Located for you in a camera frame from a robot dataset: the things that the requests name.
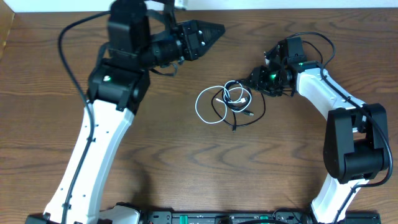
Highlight black usb cable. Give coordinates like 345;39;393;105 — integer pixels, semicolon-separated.
210;77;267;133

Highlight white usb cable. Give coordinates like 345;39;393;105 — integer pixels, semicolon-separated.
195;80;253;124

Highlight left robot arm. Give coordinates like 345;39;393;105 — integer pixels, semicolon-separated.
26;0;225;223

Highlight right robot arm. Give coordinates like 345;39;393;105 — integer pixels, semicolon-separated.
244;37;393;223

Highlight cardboard box edge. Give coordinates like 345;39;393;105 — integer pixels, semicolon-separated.
0;0;15;58

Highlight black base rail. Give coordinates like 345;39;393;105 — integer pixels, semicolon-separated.
139;210;382;224

